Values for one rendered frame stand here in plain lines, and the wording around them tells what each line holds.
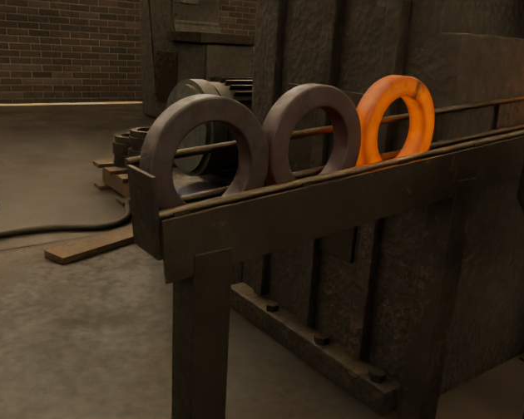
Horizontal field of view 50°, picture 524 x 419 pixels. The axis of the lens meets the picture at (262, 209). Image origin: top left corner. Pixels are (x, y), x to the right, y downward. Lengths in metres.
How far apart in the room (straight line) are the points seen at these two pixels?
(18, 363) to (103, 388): 0.26
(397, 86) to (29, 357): 1.17
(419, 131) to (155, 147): 0.51
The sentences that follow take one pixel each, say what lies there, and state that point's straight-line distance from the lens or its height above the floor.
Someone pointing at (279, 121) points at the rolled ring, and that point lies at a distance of 0.78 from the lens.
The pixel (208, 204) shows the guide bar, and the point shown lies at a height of 0.63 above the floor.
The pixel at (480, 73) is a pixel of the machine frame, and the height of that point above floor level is 0.80.
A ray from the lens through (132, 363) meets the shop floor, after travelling 1.57.
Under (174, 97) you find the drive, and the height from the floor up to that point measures 0.60.
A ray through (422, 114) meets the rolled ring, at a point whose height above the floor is 0.73.
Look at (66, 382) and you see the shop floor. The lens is 1.53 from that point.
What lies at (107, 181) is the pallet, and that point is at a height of 0.04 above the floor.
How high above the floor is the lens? 0.83
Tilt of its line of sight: 17 degrees down
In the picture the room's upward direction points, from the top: 3 degrees clockwise
